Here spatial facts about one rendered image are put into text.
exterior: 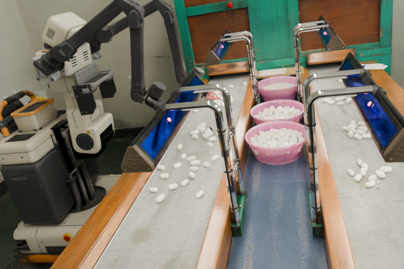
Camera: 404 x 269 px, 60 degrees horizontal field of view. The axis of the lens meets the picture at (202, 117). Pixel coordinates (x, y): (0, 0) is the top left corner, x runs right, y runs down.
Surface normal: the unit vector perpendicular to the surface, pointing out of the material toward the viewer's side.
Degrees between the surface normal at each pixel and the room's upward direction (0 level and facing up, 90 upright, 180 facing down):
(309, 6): 90
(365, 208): 0
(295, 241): 0
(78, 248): 0
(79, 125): 90
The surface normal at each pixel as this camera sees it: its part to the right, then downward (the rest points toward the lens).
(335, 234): -0.17, -0.92
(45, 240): -0.18, 0.39
